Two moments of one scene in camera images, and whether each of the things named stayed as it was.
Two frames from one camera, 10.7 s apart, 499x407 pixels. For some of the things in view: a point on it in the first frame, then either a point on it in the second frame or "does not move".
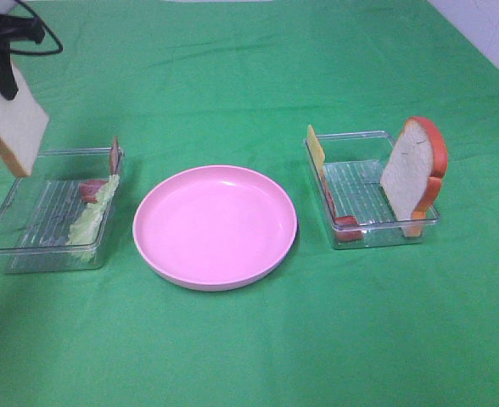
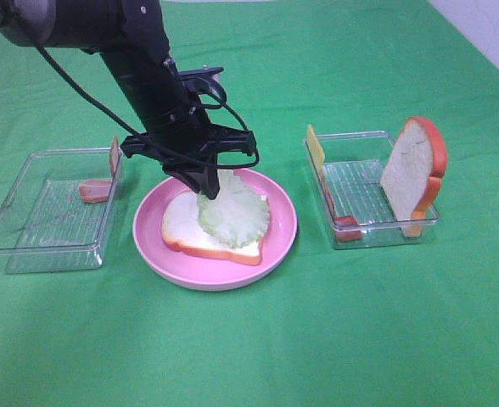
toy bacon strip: x=89 y=188 does not move
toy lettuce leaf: x=84 y=231 to x=238 y=215
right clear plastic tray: x=357 y=209 does not move
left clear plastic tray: x=35 y=225 does not move
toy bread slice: x=16 y=124 to x=183 y=228
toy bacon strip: x=346 y=227 does not move
